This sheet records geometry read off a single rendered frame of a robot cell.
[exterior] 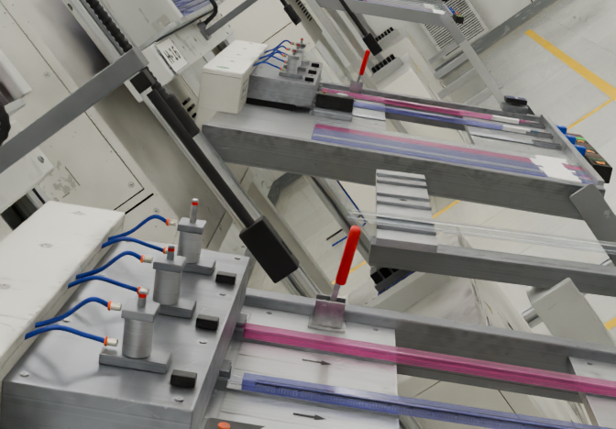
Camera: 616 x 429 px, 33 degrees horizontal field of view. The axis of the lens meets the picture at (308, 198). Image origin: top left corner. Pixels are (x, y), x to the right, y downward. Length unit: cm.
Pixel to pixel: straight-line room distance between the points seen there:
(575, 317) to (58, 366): 79
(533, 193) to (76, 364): 120
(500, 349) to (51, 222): 47
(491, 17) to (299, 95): 642
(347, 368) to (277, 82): 122
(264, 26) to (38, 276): 455
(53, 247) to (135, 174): 93
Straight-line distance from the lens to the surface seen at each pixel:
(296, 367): 96
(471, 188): 184
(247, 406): 88
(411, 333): 109
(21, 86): 109
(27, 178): 107
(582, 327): 140
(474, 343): 110
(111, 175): 189
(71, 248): 95
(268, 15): 537
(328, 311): 105
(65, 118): 74
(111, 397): 74
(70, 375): 77
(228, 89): 201
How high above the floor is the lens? 132
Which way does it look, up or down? 10 degrees down
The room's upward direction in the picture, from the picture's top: 36 degrees counter-clockwise
